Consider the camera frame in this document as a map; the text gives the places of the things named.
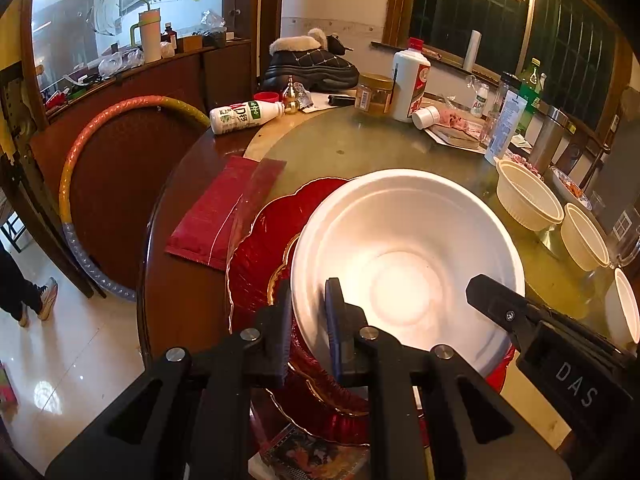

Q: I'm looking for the red plate with white sticker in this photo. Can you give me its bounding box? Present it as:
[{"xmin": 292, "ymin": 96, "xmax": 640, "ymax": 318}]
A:
[{"xmin": 266, "ymin": 232, "xmax": 373, "ymax": 418}]

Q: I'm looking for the colourful hula hoop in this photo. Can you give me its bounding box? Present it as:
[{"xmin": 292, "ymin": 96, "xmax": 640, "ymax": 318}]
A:
[{"xmin": 59, "ymin": 95, "xmax": 211, "ymax": 303}]

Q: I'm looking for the clear bottle with black lid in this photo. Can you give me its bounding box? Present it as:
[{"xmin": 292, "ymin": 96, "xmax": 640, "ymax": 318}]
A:
[{"xmin": 492, "ymin": 72, "xmax": 523, "ymax": 126}]

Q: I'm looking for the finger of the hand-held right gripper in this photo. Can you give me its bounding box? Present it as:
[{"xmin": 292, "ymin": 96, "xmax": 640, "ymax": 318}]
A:
[{"xmin": 466, "ymin": 274, "xmax": 626, "ymax": 356}]

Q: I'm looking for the golden gourd ornament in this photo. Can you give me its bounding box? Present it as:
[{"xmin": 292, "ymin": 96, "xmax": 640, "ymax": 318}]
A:
[{"xmin": 281, "ymin": 76, "xmax": 301, "ymax": 113}]

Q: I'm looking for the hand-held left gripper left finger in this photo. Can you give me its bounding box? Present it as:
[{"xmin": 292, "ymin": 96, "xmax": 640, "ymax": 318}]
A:
[{"xmin": 47, "ymin": 280, "xmax": 293, "ymax": 480}]

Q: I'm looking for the green plastic bottle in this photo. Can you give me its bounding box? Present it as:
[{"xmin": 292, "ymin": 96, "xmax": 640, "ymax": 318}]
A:
[{"xmin": 515, "ymin": 57, "xmax": 543, "ymax": 136}]

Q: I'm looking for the small white drink bottle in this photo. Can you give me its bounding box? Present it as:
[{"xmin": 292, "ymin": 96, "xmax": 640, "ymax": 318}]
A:
[{"xmin": 470, "ymin": 84, "xmax": 491, "ymax": 118}]

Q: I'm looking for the red plate with gold print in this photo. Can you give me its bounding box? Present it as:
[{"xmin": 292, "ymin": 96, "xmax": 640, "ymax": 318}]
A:
[{"xmin": 225, "ymin": 177, "xmax": 518, "ymax": 448}]

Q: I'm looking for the small cream ribbed bowl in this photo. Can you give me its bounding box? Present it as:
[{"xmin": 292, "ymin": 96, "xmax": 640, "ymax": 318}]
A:
[{"xmin": 560, "ymin": 202, "xmax": 612, "ymax": 272}]

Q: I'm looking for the large cream ribbed bowl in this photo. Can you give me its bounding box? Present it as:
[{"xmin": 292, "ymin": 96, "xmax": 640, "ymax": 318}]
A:
[{"xmin": 494, "ymin": 157, "xmax": 565, "ymax": 232}]

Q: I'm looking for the colourful printed packet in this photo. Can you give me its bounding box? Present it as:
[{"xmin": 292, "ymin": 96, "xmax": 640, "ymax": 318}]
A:
[{"xmin": 250, "ymin": 422, "xmax": 373, "ymax": 480}]

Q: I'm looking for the jar with gold lid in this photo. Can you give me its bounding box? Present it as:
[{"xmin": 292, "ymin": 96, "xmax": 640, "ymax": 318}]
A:
[{"xmin": 354, "ymin": 72, "xmax": 396, "ymax": 115}]

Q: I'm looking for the red plastic packet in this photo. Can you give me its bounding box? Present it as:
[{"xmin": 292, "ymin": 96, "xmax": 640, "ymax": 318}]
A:
[{"xmin": 165, "ymin": 155, "xmax": 287, "ymax": 272}]

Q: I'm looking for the steel thermos flask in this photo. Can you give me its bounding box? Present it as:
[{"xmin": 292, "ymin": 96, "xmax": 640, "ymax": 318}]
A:
[{"xmin": 529, "ymin": 105, "xmax": 571, "ymax": 173}]

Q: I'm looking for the black fur lined boot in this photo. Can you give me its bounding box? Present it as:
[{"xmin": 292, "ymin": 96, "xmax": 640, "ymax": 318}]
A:
[{"xmin": 260, "ymin": 27, "xmax": 361, "ymax": 93}]

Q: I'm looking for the wooden framed window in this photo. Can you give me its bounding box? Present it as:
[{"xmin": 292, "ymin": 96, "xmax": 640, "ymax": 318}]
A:
[{"xmin": 382, "ymin": 0, "xmax": 633, "ymax": 133}]

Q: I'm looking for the glass beer mug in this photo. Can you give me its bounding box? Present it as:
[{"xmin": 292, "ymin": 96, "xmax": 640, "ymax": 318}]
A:
[{"xmin": 612, "ymin": 210, "xmax": 640, "ymax": 268}]

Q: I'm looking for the white paper roll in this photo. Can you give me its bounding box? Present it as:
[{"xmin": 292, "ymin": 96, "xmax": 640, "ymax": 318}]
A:
[{"xmin": 462, "ymin": 29, "xmax": 482, "ymax": 73}]

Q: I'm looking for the white milk drink bottle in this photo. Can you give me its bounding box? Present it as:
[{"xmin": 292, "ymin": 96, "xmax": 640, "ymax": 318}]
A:
[{"xmin": 209, "ymin": 100, "xmax": 286, "ymax": 136}]

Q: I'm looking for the large white foam bowl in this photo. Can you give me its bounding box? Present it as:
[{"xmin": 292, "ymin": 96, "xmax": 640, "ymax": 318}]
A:
[{"xmin": 290, "ymin": 169, "xmax": 526, "ymax": 378}]

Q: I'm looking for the clear plastic bag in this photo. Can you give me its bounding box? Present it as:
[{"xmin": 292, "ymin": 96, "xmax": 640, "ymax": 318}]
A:
[{"xmin": 99, "ymin": 49, "xmax": 146, "ymax": 79}]

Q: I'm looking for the small white foam bowl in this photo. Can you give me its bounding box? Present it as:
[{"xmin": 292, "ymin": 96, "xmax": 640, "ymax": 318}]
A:
[{"xmin": 604, "ymin": 267, "xmax": 640, "ymax": 346}]

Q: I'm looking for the small white pill bottle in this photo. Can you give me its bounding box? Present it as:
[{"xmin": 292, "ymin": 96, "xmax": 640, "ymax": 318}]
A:
[{"xmin": 411, "ymin": 105, "xmax": 441, "ymax": 130}]

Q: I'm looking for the white liquor bottle red cap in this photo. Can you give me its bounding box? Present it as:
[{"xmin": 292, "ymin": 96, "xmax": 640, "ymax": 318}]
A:
[{"xmin": 390, "ymin": 37, "xmax": 432, "ymax": 123}]

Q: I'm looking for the wooden sideboard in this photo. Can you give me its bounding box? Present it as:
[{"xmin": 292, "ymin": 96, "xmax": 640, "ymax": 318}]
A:
[{"xmin": 27, "ymin": 40, "xmax": 256, "ymax": 301}]

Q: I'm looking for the white tumbler with green handle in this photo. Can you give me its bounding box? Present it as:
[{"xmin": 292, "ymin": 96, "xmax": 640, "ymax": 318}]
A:
[{"xmin": 130, "ymin": 7, "xmax": 163, "ymax": 65}]

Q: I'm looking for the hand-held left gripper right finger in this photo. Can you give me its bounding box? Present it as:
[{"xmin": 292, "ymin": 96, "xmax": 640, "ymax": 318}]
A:
[{"xmin": 325, "ymin": 277, "xmax": 571, "ymax": 480}]

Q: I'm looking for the pink cloth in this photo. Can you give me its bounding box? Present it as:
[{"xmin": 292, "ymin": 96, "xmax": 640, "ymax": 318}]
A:
[{"xmin": 437, "ymin": 105, "xmax": 481, "ymax": 131}]

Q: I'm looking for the key fob with charms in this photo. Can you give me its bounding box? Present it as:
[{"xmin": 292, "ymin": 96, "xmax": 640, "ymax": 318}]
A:
[{"xmin": 505, "ymin": 155, "xmax": 543, "ymax": 181}]

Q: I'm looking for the blue rimmed plate with food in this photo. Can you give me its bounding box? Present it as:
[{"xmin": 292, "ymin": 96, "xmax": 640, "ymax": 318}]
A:
[{"xmin": 550, "ymin": 165, "xmax": 593, "ymax": 211}]

